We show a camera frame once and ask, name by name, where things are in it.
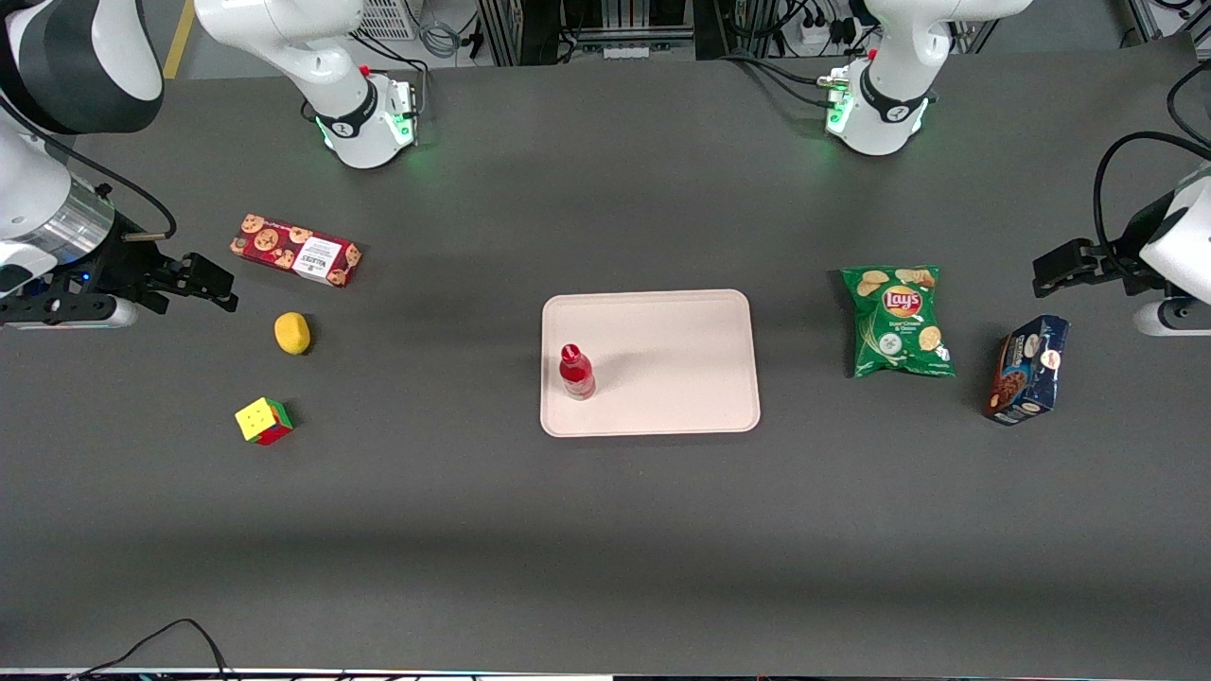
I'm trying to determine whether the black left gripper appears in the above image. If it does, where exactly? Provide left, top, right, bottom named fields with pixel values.
left=1032, top=196, right=1180, bottom=299

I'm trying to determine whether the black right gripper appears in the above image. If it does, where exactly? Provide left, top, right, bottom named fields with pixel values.
left=42, top=212, right=238, bottom=315

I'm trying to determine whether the red coke bottle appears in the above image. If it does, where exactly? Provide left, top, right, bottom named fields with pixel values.
left=558, top=343, right=597, bottom=401

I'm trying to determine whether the white plastic tray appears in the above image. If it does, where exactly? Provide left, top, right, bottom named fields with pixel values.
left=539, top=288, right=763, bottom=439

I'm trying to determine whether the red cookie box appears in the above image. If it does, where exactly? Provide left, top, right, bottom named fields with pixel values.
left=229, top=213, right=363, bottom=288

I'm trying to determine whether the yellow lemon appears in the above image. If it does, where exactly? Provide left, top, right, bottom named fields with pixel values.
left=274, top=311, right=312, bottom=357

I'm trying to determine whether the blue chocolate cookie box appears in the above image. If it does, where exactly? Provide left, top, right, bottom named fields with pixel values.
left=982, top=314, right=1071, bottom=427

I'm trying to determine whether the colourful Rubik's cube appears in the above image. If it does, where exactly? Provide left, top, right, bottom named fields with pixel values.
left=235, top=396, right=295, bottom=447

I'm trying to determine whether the green Lay's chips bag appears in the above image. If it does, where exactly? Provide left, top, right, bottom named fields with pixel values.
left=841, top=265, right=957, bottom=379

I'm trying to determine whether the white perforated box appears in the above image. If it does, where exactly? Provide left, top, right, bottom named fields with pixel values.
left=350, top=0, right=417, bottom=41

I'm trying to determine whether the white power strip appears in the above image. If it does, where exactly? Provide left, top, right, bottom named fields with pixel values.
left=799, top=14, right=857, bottom=48

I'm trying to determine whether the black equipment rack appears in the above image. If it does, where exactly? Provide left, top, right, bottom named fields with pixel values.
left=478, top=0, right=852, bottom=67

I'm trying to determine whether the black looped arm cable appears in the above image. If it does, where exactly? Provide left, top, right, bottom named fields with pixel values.
left=1092, top=131, right=1211, bottom=261

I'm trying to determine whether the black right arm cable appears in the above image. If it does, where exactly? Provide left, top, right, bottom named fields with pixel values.
left=0, top=93, right=179, bottom=242

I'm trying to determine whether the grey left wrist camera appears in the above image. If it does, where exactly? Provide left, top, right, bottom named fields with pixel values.
left=1132, top=296, right=1211, bottom=338

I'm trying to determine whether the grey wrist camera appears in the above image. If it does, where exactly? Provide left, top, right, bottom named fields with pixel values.
left=1132, top=296, right=1211, bottom=338
left=0, top=295, right=139, bottom=331

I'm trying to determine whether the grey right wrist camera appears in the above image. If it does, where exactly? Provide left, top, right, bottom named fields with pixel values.
left=0, top=295, right=139, bottom=331

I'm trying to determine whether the black curved cable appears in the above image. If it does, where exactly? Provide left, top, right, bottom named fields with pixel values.
left=1167, top=60, right=1211, bottom=148

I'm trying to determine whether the aluminium frame profile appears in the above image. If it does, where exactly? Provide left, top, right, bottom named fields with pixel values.
left=1124, top=0, right=1167, bottom=41

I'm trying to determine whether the thin black table-edge cable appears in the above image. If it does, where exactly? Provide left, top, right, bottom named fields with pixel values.
left=66, top=619, right=233, bottom=681

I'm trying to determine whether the grey coiled cable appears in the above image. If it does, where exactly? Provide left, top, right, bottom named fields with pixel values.
left=419, top=19, right=465, bottom=60

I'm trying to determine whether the black base cable bundle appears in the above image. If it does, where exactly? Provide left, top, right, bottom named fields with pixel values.
left=724, top=52, right=838, bottom=107

